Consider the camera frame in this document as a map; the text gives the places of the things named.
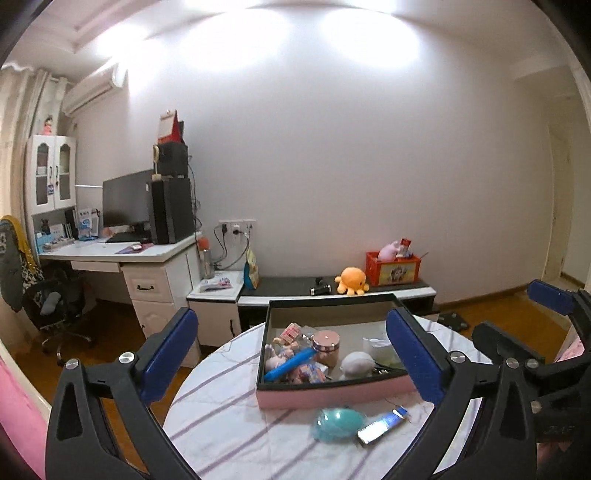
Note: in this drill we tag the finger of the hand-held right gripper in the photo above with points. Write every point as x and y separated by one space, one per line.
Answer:
498 341
549 295

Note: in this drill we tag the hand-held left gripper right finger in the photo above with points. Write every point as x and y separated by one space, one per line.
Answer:
415 355

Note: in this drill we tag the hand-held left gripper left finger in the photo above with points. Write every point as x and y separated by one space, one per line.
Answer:
168 353

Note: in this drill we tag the clear tissue packet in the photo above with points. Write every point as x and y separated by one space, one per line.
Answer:
378 350

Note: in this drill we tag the rose gold jar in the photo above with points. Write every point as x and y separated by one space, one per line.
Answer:
325 350

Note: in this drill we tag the pink box with black rim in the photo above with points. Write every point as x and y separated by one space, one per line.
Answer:
323 392

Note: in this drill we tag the teal egg-shaped case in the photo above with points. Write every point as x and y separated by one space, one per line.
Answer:
337 424

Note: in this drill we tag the clear plastic bulb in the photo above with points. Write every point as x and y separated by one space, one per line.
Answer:
308 337

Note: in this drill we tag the small pale doll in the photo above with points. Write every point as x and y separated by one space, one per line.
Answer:
279 355

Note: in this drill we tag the blue tube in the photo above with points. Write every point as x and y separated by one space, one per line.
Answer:
286 367

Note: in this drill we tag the small pink block toy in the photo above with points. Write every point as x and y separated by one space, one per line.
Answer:
291 332

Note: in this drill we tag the small white bedside cabinet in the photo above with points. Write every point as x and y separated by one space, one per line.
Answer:
212 318

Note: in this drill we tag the pink printed quilt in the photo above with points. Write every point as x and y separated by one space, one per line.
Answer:
570 350

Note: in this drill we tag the magazine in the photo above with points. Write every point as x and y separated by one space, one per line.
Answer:
217 284

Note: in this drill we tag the red printed crate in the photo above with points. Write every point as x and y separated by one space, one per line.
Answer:
395 272

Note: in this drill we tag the white striped round table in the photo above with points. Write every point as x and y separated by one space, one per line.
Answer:
231 415

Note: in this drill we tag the white door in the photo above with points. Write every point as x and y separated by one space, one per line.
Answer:
561 207

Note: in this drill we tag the orange octopus plush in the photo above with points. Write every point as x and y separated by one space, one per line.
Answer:
352 279

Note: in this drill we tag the water bottle with red cap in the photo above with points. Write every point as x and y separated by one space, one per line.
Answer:
206 261

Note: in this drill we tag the pink plush toy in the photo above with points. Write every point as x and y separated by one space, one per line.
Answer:
388 251

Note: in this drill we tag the red and white packet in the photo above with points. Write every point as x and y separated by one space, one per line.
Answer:
405 244

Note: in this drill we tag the mouse pad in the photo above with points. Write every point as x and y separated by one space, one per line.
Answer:
122 250

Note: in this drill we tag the black flashlight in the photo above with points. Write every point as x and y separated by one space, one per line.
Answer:
321 290

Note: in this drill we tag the blue and yellow snack bag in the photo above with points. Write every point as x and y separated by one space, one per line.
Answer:
250 272

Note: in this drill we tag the black office chair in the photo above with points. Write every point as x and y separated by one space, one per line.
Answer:
60 314

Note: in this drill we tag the black keyboard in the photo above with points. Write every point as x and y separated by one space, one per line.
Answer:
124 237

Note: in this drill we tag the white desk with drawers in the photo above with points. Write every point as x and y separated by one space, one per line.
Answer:
92 249

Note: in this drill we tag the low black-top cabinet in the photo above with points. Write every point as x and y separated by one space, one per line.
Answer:
286 286

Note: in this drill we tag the black computer tower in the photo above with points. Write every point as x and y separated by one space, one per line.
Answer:
171 212

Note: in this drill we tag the black computer monitor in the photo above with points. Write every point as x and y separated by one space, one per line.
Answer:
127 203

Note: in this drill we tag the stack of desk books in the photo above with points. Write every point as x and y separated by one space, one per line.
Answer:
55 233

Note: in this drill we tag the plain pink bedding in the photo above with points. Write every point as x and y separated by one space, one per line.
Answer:
18 424

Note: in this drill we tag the dark jacket with yellow hood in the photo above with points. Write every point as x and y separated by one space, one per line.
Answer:
14 263

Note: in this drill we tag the black speaker box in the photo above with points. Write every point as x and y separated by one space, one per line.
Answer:
173 159

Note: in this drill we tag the small round desk fan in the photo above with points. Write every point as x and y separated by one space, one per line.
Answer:
156 154

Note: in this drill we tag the red and white calendar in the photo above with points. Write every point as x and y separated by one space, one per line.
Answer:
165 127

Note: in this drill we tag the white glass-door cabinet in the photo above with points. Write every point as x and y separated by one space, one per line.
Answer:
51 141

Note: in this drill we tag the pink doll figure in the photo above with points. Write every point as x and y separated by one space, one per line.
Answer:
47 127

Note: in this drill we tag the cream curtain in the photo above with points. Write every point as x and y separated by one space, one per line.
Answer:
18 138

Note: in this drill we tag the white air conditioner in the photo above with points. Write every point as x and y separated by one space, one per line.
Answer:
90 90

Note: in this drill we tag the white wall socket strip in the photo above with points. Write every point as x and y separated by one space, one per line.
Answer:
238 226

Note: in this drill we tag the white bed frame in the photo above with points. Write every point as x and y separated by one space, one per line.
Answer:
23 371

